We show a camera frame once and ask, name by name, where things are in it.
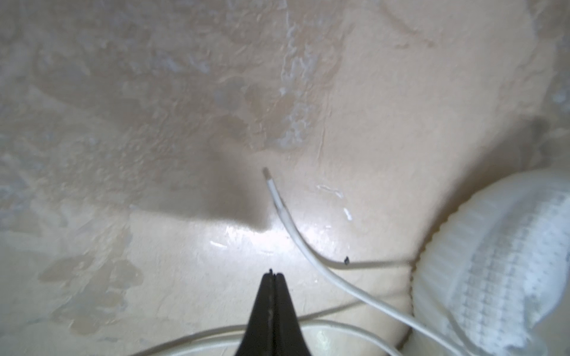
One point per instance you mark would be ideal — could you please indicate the white shoelace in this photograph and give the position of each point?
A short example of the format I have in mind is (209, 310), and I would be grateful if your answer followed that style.
(186, 347)

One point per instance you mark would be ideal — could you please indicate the white sneaker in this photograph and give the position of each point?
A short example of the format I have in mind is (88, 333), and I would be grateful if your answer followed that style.
(498, 266)

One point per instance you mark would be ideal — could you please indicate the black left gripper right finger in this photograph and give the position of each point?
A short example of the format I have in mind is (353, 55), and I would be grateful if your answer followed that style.
(288, 339)

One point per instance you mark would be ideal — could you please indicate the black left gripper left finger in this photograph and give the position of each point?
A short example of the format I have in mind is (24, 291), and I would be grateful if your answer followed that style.
(258, 337)

